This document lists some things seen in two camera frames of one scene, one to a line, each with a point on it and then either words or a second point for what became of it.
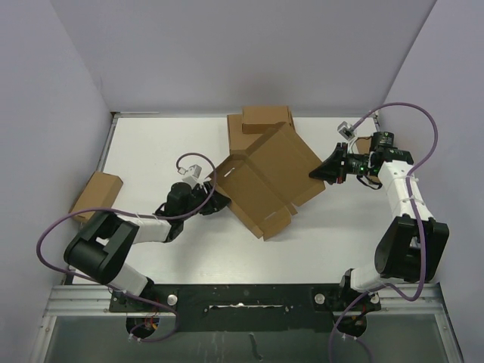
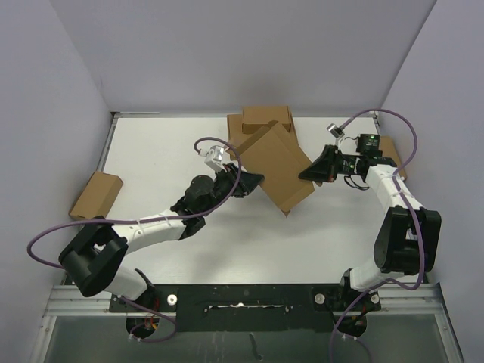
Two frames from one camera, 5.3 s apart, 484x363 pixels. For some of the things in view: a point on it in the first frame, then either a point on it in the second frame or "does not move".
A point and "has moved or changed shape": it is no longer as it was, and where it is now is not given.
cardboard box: [99, 192] does not move
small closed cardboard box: [255, 119] does not move
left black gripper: [216, 202] -> [247, 183]
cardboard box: [264, 186] has moved or changed shape
